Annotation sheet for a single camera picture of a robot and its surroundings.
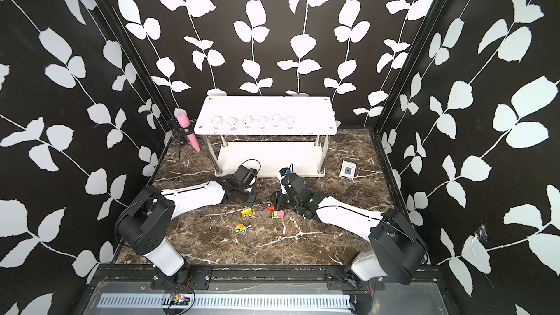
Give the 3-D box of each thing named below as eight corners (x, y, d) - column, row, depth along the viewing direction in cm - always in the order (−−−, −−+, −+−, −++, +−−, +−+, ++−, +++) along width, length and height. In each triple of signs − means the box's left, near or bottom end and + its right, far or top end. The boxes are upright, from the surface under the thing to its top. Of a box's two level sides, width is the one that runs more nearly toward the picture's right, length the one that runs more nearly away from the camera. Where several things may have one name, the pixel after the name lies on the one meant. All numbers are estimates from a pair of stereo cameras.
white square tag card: (339, 176, 104) (340, 173, 102) (341, 162, 109) (342, 159, 107) (353, 180, 102) (354, 177, 101) (355, 166, 108) (356, 163, 106)
